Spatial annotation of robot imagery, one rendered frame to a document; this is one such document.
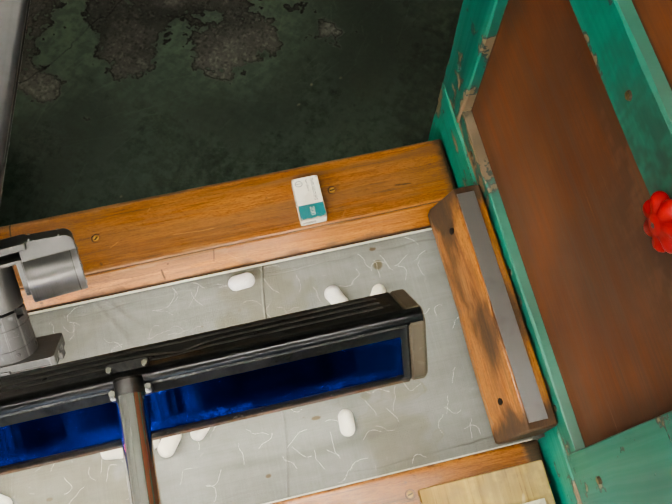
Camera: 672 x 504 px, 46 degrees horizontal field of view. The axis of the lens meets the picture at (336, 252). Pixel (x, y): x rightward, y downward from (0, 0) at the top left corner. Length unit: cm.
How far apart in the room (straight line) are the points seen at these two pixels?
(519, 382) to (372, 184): 34
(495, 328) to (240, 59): 134
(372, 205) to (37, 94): 127
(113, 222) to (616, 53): 69
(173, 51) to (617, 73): 163
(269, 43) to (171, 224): 113
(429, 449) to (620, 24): 58
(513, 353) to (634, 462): 22
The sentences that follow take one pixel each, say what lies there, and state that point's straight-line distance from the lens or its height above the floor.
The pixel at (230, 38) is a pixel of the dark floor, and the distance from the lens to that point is 215.
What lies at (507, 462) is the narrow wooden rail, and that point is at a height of 76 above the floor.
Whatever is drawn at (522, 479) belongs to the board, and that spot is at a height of 78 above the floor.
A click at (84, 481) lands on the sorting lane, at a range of 103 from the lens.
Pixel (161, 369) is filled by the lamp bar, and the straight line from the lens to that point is 65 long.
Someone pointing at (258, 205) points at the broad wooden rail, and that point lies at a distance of 106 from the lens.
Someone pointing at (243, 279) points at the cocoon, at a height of 76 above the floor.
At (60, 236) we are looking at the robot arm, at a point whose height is 93.
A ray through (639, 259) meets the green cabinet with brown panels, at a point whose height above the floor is 114.
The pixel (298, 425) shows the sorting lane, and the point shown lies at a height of 74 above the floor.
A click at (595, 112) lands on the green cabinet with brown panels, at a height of 116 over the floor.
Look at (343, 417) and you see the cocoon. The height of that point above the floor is 76.
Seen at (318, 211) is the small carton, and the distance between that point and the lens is 104.
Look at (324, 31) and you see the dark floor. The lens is 215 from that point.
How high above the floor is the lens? 173
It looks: 69 degrees down
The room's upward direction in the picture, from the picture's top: 3 degrees clockwise
